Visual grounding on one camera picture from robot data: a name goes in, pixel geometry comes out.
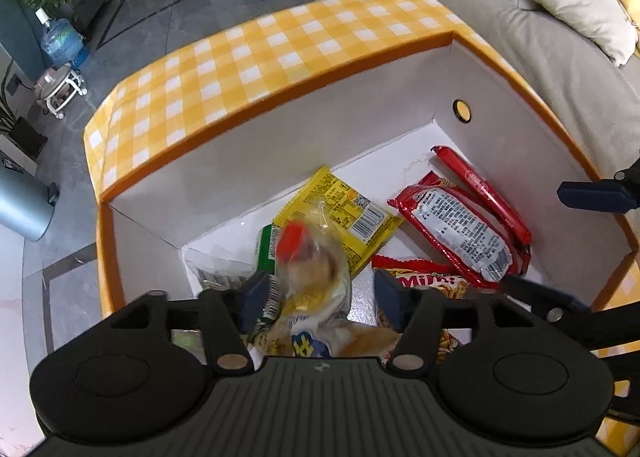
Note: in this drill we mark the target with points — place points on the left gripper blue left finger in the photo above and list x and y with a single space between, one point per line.
226 316

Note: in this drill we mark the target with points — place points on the red white snack packet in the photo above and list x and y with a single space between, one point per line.
475 242

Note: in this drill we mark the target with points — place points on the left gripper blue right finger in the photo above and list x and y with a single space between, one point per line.
415 314

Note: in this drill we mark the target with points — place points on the blue water jug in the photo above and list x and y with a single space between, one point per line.
61 42

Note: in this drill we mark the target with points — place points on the green raisin bag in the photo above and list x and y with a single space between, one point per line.
265 255

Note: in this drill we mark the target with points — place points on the red sausage stick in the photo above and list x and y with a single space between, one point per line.
486 193

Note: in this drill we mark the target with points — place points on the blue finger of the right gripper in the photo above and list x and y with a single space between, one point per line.
620 194
545 302

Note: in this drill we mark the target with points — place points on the white rolling stool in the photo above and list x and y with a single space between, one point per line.
57 87

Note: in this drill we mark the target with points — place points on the grey sofa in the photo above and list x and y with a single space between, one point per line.
595 101

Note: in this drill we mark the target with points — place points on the yellow checkered tablecloth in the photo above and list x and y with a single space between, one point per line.
260 66

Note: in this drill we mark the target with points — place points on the orange stick snack bag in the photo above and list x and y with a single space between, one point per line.
463 312

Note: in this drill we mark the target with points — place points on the clear bag brown pastry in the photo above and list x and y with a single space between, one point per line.
312 266

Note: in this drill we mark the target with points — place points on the white green snack bag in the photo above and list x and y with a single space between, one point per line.
216 273

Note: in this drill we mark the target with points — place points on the yellow snack packet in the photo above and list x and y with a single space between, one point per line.
363 225

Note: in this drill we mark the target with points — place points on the silver trash can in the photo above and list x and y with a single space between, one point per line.
26 204

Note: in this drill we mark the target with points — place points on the orange cardboard box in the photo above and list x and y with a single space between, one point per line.
350 161

